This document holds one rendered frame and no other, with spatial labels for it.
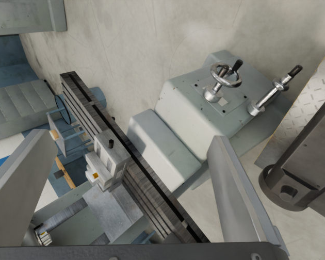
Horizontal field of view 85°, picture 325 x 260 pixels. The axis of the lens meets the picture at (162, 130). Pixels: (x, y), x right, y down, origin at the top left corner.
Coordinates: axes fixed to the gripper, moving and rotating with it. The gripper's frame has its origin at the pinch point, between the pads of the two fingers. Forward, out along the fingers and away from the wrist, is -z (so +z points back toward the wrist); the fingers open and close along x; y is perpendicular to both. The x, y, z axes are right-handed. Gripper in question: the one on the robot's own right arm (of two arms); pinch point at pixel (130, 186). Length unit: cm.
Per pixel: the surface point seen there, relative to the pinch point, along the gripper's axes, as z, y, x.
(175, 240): -13, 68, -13
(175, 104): -51, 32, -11
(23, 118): -353, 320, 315
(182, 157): -37, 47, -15
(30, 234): -14, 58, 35
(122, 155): -37, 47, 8
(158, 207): -24, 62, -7
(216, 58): -100, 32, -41
